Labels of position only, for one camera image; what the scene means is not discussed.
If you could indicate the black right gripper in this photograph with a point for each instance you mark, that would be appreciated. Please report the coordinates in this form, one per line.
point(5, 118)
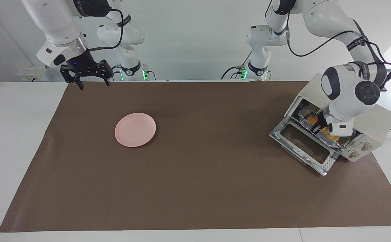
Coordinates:
point(84, 65)

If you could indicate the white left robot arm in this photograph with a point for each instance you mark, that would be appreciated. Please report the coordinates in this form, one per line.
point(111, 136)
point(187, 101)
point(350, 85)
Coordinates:
point(343, 97)

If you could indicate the orange spiral bread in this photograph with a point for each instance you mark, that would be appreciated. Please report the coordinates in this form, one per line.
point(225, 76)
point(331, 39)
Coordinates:
point(311, 119)

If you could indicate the white wall power strip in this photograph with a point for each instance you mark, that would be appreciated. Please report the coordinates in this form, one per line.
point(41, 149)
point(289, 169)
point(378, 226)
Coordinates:
point(30, 74)

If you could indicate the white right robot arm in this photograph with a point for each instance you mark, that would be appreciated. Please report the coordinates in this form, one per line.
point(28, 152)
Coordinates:
point(57, 23)

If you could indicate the brown paper table mat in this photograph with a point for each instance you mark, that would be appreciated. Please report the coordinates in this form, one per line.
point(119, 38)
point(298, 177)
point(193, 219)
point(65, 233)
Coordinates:
point(182, 188)

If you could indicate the glass oven door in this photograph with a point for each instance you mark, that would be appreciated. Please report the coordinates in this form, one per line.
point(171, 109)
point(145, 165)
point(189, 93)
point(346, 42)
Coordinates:
point(303, 146)

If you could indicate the aluminium foil tray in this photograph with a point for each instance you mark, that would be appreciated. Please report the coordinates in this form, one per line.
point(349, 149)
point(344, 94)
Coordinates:
point(326, 141)

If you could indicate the beige oven knob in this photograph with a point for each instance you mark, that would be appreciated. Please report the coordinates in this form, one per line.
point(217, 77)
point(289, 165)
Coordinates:
point(365, 146)
point(352, 154)

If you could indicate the pink round plate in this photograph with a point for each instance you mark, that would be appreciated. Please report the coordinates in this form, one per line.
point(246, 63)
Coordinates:
point(134, 129)

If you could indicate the white toaster oven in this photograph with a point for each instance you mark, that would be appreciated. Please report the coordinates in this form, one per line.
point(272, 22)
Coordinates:
point(377, 117)

